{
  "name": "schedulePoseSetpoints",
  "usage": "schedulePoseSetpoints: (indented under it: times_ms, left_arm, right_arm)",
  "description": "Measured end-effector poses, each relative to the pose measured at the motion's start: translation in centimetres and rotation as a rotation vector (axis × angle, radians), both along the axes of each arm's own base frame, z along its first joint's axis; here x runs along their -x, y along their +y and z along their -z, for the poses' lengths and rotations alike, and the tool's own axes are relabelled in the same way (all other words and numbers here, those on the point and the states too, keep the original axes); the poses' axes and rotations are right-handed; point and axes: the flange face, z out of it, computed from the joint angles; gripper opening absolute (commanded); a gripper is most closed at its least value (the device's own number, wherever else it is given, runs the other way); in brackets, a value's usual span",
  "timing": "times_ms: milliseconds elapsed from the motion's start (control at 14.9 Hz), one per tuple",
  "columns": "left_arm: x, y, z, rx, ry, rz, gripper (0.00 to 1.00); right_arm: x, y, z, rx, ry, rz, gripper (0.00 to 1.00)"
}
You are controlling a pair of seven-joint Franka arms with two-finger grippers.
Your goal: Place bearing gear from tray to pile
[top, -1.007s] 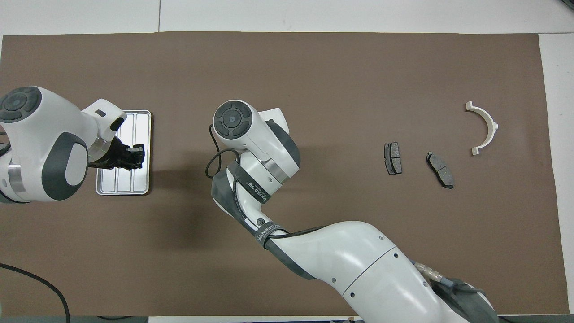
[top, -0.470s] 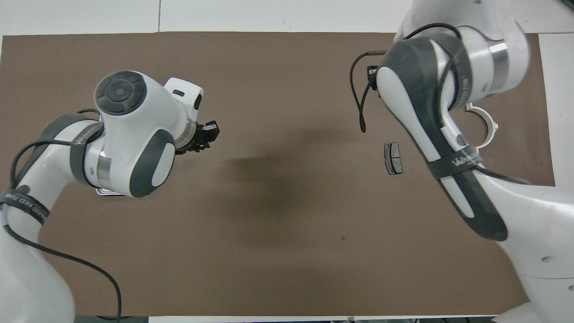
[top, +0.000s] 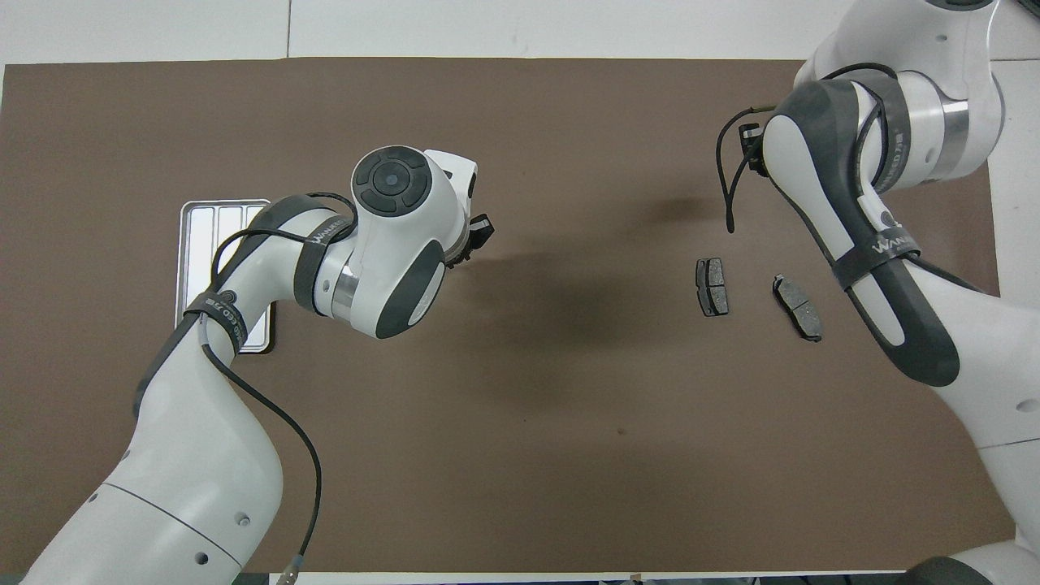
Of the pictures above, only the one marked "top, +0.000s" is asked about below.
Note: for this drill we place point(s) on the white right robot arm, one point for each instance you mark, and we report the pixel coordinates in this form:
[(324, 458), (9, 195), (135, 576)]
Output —
[(999, 349)]

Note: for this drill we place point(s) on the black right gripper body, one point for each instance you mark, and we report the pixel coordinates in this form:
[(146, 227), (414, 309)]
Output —
[(753, 146)]

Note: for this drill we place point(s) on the curved dark brake pad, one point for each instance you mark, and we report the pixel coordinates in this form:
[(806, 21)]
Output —
[(797, 306)]

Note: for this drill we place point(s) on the silver metal tray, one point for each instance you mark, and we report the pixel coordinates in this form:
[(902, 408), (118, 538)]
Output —
[(195, 244)]

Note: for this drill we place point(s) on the brown table mat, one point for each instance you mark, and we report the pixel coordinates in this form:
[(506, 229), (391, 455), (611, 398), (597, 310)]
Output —
[(569, 455)]

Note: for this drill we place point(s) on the rectangular dark brake pad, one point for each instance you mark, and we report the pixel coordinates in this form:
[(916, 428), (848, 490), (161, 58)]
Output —
[(712, 286)]

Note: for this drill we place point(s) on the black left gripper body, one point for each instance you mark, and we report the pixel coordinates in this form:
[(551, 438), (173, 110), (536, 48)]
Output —
[(479, 231)]

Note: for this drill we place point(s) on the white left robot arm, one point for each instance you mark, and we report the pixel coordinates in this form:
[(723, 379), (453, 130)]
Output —
[(203, 455)]

